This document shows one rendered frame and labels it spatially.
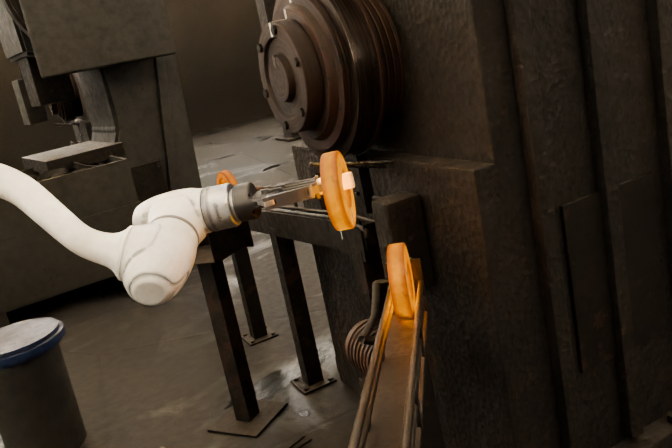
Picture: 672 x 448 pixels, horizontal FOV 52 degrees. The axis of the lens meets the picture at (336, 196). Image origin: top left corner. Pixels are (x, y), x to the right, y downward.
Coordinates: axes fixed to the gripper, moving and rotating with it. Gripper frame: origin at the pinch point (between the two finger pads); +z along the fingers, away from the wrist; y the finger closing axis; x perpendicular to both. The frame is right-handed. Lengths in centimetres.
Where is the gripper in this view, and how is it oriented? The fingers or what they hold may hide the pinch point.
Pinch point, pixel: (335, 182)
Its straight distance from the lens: 133.4
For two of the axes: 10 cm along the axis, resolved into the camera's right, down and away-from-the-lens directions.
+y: -1.2, 2.5, -9.6
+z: 9.6, -2.0, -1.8
